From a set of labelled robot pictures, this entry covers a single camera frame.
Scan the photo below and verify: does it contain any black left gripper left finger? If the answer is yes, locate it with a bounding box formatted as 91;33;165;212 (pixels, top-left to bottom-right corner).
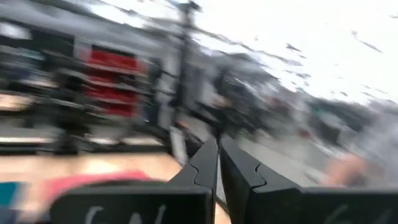
49;136;219;224

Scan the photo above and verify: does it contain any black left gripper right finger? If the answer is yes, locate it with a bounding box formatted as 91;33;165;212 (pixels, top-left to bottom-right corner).
218;134;398;224

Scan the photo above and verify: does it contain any pink plastic bin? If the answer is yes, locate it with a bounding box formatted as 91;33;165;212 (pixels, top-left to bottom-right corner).
39;170;158;206

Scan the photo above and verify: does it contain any shelf with red bins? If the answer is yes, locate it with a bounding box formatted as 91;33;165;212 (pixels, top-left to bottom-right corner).
77;45;147;121

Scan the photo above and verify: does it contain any blue plastic bin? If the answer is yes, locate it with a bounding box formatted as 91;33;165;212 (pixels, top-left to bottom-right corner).
0;181;21;208

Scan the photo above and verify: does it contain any black aluminium rig frame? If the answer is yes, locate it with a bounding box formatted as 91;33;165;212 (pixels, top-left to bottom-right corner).
169;0;203;156

